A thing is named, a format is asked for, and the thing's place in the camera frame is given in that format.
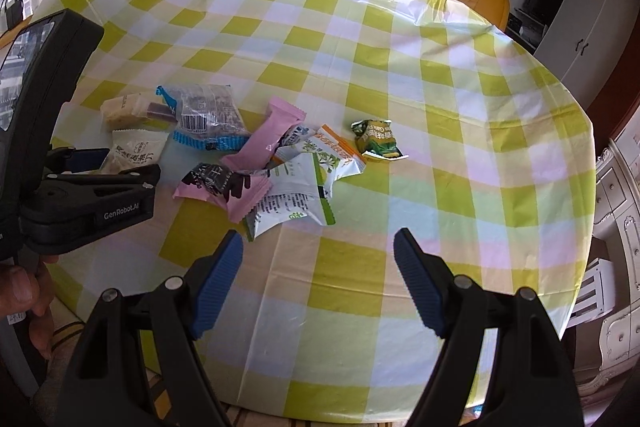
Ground blue-trimmed clear snack packet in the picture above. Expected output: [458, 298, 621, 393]
[155, 84, 251, 152]

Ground white green snack packet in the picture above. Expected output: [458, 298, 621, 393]
[244, 152, 336, 243]

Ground white ornate dresser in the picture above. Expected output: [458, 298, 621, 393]
[592, 127, 640, 258]

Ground green gold snack packet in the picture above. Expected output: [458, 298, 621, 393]
[350, 119, 410, 162]

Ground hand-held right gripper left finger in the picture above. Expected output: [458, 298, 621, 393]
[56, 229, 244, 427]

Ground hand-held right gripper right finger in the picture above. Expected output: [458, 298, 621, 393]
[393, 228, 586, 427]

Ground cream dark-print snack packet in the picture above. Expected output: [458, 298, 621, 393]
[99, 128, 171, 175]

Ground clear yellow cake packet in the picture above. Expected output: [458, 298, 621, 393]
[100, 92, 180, 130]

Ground plain pink snack packet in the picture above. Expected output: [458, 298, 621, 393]
[220, 97, 307, 172]

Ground brown wooden door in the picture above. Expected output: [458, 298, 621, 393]
[587, 72, 640, 142]

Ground pink black snack packet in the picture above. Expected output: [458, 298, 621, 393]
[172, 162, 273, 224]

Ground green checkered tablecloth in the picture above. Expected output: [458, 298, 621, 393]
[37, 0, 597, 410]

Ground white chair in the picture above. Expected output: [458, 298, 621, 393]
[567, 257, 618, 323]

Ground white orange snack packet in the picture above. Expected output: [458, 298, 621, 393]
[272, 124, 368, 188]

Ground person's left hand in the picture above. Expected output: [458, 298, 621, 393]
[0, 254, 60, 360]

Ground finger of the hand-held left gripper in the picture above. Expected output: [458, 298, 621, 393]
[44, 147, 112, 175]
[30, 164, 162, 220]

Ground white ornate furniture frame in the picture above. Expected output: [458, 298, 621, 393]
[572, 302, 637, 403]

